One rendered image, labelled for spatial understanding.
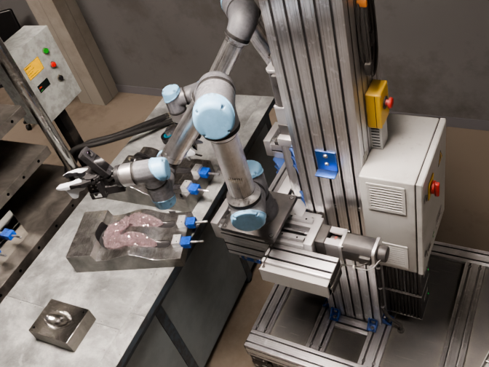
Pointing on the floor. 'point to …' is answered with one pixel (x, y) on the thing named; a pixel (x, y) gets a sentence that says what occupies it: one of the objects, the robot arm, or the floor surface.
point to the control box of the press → (44, 78)
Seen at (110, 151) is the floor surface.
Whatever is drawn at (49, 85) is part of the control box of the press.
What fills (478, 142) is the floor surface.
